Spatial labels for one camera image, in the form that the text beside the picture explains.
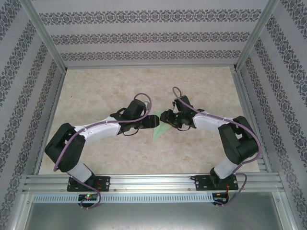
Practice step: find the green square paper sheet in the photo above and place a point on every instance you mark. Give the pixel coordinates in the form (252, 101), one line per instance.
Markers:
(159, 130)

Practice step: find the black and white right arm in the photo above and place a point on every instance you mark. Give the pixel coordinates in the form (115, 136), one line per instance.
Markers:
(206, 121)

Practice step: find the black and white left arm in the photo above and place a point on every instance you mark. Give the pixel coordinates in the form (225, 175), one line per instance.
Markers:
(100, 128)

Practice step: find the grey sheet metal tray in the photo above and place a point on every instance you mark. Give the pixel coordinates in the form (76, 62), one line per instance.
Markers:
(153, 218)

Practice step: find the small circuit board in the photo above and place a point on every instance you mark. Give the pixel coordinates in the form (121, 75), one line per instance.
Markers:
(219, 197)
(87, 197)

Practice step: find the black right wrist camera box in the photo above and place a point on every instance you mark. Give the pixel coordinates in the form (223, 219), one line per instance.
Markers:
(184, 104)

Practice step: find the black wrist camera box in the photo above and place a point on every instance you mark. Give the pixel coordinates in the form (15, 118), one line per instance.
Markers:
(184, 104)
(137, 107)

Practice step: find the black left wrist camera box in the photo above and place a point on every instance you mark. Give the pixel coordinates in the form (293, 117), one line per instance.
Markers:
(137, 107)

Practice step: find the aluminium mounting rail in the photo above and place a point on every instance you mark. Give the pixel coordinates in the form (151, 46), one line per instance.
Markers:
(153, 182)

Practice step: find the aluminium side rail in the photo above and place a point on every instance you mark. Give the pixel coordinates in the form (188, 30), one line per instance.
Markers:
(242, 95)

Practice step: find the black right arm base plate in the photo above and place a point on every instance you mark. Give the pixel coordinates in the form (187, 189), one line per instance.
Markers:
(204, 183)

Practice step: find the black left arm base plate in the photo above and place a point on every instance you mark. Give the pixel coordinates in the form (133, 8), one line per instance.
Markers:
(104, 183)

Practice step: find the aluminium frame post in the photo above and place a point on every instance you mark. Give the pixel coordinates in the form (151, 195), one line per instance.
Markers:
(289, 210)
(20, 210)
(48, 38)
(253, 38)

